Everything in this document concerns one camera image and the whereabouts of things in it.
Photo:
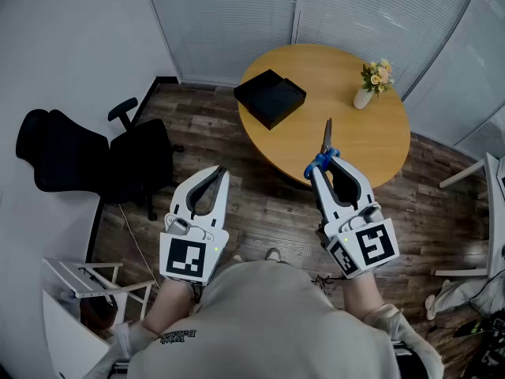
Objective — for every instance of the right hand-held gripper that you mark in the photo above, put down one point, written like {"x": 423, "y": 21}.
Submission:
{"x": 375, "y": 243}

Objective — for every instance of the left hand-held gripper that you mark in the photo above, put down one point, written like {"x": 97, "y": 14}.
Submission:
{"x": 185, "y": 255}

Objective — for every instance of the black box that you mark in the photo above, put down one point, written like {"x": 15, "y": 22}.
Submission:
{"x": 268, "y": 97}

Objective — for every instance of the person's left forearm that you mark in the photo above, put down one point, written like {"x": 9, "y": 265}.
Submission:
{"x": 165, "y": 310}

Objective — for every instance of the person's right forearm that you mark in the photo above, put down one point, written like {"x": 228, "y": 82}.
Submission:
{"x": 361, "y": 294}

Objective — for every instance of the person's left shoe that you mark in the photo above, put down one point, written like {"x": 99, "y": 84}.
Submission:
{"x": 237, "y": 257}

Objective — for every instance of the person's shoe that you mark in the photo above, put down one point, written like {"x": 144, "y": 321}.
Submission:
{"x": 237, "y": 257}
{"x": 273, "y": 254}

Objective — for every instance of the person's right shoe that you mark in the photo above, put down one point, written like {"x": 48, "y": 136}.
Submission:
{"x": 273, "y": 254}

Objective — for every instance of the white vase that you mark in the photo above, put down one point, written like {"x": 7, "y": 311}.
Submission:
{"x": 362, "y": 99}

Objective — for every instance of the yellow flower bouquet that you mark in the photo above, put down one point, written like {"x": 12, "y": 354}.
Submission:
{"x": 378, "y": 75}

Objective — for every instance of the black office chair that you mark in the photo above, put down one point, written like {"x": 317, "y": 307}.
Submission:
{"x": 79, "y": 156}

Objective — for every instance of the beige t-shirt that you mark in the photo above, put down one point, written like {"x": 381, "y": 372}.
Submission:
{"x": 260, "y": 322}

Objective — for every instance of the white slipper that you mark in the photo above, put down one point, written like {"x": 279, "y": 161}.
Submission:
{"x": 430, "y": 308}

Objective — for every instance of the white wooden rack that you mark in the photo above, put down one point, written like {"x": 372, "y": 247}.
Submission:
{"x": 79, "y": 278}

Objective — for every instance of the white desk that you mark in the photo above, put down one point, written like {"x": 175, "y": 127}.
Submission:
{"x": 493, "y": 211}

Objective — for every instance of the white cabinet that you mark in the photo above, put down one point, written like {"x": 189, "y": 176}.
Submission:
{"x": 67, "y": 342}

